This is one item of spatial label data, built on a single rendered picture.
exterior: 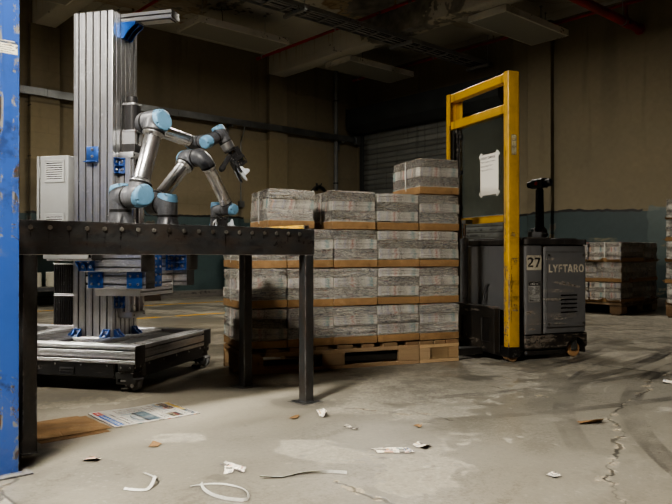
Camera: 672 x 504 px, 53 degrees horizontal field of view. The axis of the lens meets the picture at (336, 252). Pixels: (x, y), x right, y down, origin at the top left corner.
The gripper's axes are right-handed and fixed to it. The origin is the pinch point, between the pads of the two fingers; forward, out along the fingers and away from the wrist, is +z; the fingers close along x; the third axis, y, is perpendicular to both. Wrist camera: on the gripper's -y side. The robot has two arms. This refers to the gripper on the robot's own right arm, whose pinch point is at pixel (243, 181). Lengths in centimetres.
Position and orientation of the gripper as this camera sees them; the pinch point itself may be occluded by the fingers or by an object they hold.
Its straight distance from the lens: 409.1
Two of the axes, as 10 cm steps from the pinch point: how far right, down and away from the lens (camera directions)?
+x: -3.8, 0.0, 9.3
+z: 4.6, 8.6, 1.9
